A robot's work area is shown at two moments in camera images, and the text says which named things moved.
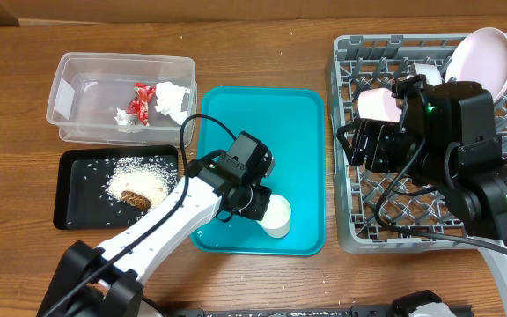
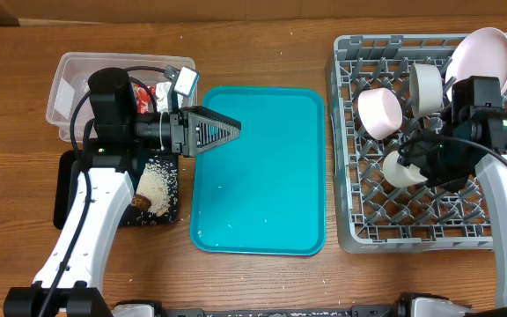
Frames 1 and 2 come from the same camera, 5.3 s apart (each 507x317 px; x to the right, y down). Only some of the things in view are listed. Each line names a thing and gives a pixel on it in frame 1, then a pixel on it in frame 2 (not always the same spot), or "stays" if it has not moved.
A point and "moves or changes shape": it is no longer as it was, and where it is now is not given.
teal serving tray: (291, 123) stays
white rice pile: (150, 176) stays
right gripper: (376, 156) → (415, 154)
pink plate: (485, 56) stays
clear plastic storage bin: (122, 99) stays
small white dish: (276, 218) moves or changes shape
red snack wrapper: (139, 106) stays
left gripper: (258, 209) → (188, 130)
